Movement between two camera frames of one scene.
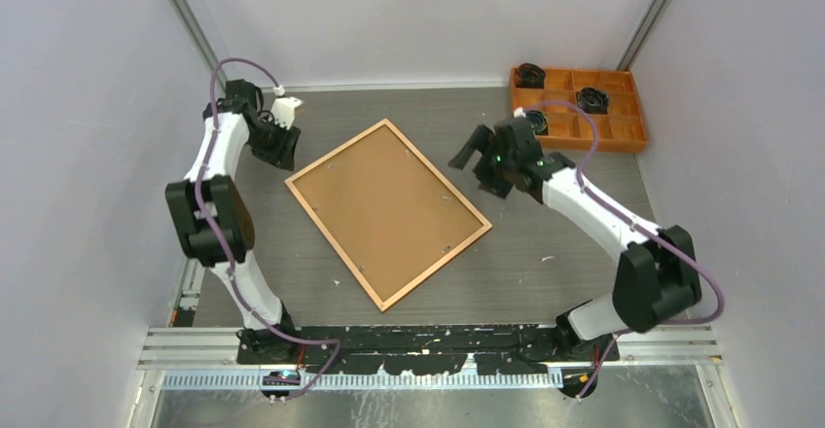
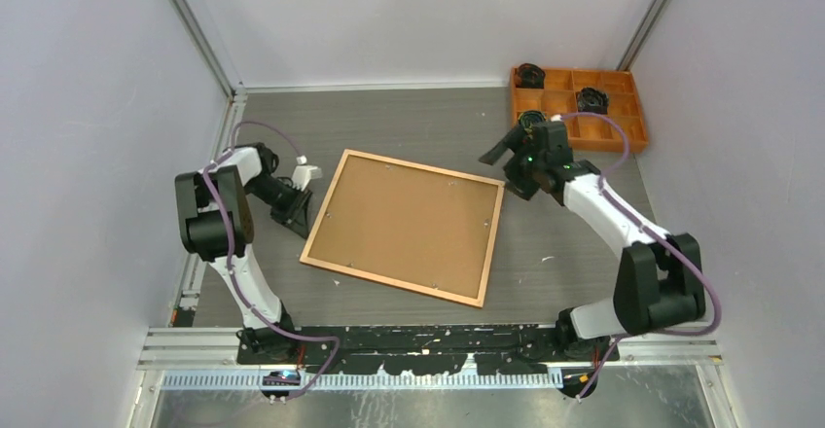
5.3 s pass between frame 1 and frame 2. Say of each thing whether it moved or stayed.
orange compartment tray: stayed
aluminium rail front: stayed
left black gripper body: moved
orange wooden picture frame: moved
